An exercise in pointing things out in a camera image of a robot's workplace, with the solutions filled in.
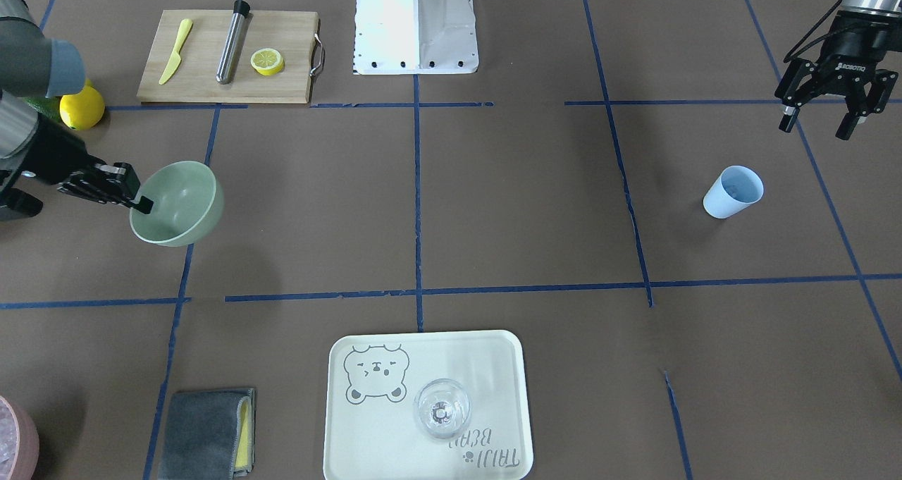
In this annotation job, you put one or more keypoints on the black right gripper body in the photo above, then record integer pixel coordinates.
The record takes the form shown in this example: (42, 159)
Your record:
(51, 157)

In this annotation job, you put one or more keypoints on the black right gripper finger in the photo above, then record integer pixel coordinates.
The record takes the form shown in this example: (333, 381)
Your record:
(107, 184)

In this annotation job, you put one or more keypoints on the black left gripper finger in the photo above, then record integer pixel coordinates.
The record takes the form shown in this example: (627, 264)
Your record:
(863, 95)
(802, 82)

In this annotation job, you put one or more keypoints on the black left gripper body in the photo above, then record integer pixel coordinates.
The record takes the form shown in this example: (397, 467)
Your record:
(851, 60)

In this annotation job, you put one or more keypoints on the green bowl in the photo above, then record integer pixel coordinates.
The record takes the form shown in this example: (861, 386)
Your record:
(187, 203)

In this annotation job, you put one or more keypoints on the light blue cup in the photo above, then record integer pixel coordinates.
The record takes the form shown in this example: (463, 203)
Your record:
(736, 188)

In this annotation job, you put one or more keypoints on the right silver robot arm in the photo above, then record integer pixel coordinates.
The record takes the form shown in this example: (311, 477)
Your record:
(32, 65)

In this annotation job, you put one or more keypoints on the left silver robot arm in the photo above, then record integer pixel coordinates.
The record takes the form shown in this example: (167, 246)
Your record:
(809, 46)

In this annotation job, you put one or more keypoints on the pink bowl of ice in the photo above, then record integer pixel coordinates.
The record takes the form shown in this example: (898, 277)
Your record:
(19, 442)

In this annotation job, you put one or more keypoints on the green lime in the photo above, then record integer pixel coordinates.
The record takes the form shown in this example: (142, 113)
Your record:
(48, 106)

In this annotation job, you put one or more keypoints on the yellow plastic knife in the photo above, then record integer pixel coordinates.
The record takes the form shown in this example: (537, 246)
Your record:
(175, 59)

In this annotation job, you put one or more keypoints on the lemon half slice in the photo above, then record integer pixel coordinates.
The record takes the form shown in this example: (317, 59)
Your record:
(267, 62)

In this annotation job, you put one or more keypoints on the steel muddler black tip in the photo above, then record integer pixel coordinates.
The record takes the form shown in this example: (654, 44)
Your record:
(231, 49)

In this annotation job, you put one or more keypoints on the cream bear tray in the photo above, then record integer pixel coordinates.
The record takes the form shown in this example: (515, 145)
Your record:
(371, 431)

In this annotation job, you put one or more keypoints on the clear wine glass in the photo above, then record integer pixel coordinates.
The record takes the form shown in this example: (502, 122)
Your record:
(443, 409)

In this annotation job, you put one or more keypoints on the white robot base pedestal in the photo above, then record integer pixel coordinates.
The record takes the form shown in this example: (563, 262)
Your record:
(415, 37)

